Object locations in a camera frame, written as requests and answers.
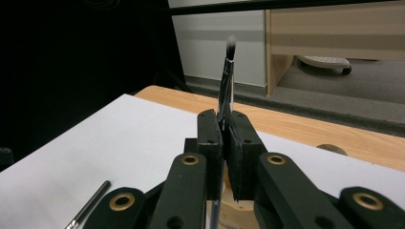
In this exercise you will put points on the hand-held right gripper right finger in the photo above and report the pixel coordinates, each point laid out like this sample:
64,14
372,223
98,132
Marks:
246,149

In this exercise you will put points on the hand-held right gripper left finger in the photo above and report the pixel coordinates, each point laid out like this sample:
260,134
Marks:
209,140

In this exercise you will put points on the thin black makeup brush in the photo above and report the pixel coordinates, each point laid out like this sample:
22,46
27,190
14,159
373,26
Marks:
226,82

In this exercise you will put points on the round table grommet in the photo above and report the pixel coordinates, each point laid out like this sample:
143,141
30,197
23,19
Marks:
331,149

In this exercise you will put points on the white wheeled platform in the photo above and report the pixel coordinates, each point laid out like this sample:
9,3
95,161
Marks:
328,62

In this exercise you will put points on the wooden shelf cabinet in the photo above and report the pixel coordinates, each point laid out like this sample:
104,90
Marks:
334,31

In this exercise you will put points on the black curtain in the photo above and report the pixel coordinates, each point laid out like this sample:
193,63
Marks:
79,63

